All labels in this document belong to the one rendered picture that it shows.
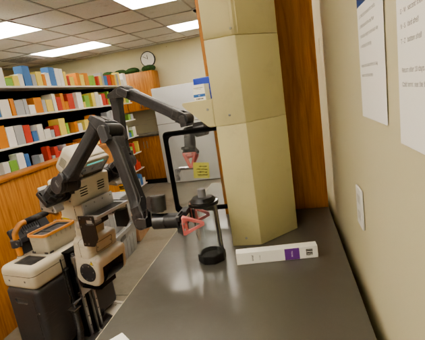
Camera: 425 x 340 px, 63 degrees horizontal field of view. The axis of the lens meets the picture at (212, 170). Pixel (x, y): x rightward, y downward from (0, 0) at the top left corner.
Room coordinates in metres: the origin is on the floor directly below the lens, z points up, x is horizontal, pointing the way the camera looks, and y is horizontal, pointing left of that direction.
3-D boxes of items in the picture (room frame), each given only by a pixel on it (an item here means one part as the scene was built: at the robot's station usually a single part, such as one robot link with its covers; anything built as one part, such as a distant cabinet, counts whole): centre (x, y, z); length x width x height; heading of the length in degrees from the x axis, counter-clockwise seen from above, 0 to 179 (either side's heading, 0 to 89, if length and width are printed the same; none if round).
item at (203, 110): (1.44, -0.02, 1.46); 0.32 x 0.11 x 0.10; 167
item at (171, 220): (1.21, 0.16, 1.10); 0.10 x 0.07 x 0.07; 166
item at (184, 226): (1.16, 0.10, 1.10); 0.09 x 0.07 x 0.07; 76
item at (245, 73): (1.39, -0.19, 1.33); 0.32 x 0.25 x 0.77; 167
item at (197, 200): (1.19, 0.05, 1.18); 0.09 x 0.09 x 0.07
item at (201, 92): (1.38, 0.00, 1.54); 0.05 x 0.05 x 0.06; 67
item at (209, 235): (1.19, 0.05, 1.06); 0.11 x 0.11 x 0.21
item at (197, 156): (1.60, 0.06, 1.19); 0.30 x 0.01 x 0.40; 79
